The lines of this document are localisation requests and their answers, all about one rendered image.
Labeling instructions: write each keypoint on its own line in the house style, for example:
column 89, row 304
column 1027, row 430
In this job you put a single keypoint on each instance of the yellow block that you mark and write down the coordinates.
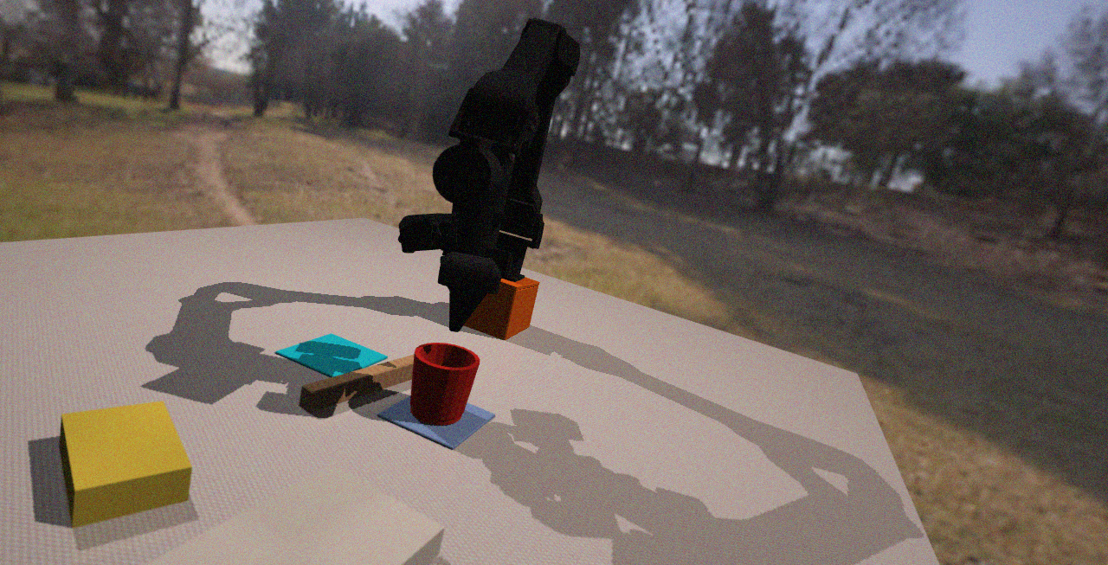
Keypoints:
column 120, row 461

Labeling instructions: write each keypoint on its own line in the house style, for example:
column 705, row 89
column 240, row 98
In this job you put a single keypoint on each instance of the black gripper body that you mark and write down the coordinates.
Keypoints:
column 470, row 266

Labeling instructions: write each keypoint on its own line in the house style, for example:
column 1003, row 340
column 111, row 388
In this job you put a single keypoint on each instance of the tan wooden bar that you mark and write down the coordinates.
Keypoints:
column 337, row 389

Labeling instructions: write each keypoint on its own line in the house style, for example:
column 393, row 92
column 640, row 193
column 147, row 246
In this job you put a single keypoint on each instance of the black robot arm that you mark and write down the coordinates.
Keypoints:
column 509, row 106

